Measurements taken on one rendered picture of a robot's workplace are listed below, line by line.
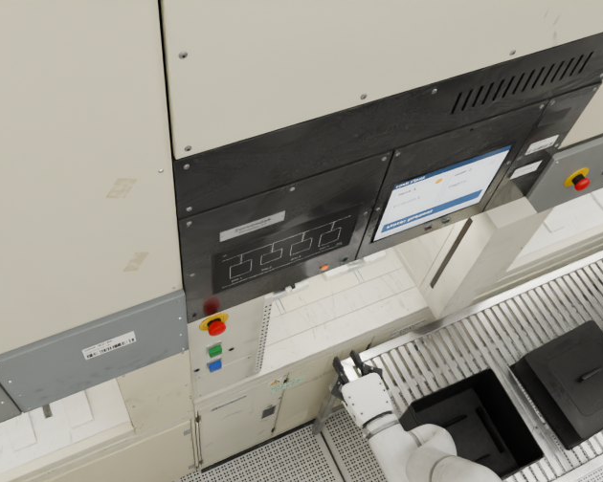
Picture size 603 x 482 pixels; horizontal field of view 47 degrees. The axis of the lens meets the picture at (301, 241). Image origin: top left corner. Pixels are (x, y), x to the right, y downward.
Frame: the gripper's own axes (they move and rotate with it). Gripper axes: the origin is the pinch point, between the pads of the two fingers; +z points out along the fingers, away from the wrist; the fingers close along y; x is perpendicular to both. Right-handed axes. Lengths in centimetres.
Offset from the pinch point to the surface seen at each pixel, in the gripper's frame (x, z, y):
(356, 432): -119, 4, 29
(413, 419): -28.4, -14.3, 18.5
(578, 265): -43, 11, 105
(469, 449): -42, -27, 34
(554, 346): -33, -12, 72
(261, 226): 51, 15, -19
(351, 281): -32, 31, 24
